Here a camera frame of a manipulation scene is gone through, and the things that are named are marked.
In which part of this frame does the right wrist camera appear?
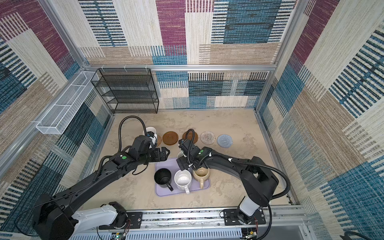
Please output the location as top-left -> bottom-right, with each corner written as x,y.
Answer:
179,139 -> 196,155

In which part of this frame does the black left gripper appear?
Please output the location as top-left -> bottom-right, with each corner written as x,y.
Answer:
138,146 -> 171,167

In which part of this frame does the lavender plastic tray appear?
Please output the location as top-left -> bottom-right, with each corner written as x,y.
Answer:
154,158 -> 211,197

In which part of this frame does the white multicolour woven coaster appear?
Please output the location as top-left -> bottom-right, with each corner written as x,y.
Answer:
200,131 -> 216,145

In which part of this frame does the blue grey woven coaster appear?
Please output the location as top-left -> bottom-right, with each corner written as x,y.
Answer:
217,134 -> 233,148

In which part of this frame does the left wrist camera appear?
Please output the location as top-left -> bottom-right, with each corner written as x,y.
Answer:
146,131 -> 157,148

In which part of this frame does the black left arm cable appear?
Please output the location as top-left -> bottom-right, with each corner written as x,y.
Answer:
117,115 -> 149,154

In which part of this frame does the white wire mesh basket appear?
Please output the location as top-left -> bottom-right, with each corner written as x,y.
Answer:
36,71 -> 95,135

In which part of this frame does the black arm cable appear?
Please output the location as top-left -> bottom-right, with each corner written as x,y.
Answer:
183,128 -> 291,240
117,115 -> 149,154

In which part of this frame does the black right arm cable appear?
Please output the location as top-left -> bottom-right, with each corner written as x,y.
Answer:
183,128 -> 291,240

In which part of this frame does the large brown wooden coaster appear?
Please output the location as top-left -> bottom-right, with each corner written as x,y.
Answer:
182,131 -> 199,144

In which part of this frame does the black wire mesh shelf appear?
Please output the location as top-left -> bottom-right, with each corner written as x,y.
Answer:
91,68 -> 160,114

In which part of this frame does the black mug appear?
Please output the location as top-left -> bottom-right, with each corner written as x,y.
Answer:
154,168 -> 174,192

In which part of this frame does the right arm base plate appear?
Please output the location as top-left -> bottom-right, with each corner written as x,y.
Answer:
220,209 -> 266,226

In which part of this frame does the light blue mug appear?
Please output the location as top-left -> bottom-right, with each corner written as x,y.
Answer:
143,127 -> 158,142

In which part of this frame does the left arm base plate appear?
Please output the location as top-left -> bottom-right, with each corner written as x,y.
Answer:
99,212 -> 143,230

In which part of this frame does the white mug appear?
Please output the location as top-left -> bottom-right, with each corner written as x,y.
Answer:
174,170 -> 192,195

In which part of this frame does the woven rattan coaster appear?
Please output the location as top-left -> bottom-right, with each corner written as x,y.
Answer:
155,134 -> 162,147

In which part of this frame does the small brown wooden coaster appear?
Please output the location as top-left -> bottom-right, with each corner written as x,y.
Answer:
163,131 -> 179,146

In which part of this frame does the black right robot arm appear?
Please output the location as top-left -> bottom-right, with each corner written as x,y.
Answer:
177,147 -> 286,225

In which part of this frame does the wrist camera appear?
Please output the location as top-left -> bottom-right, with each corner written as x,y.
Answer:
146,131 -> 157,148
179,139 -> 196,155

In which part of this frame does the lavender mug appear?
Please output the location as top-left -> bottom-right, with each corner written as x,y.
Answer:
177,151 -> 185,158

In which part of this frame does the beige mug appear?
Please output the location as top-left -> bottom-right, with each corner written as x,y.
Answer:
192,168 -> 211,189

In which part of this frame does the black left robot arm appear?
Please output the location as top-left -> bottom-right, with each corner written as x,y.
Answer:
32,136 -> 170,240

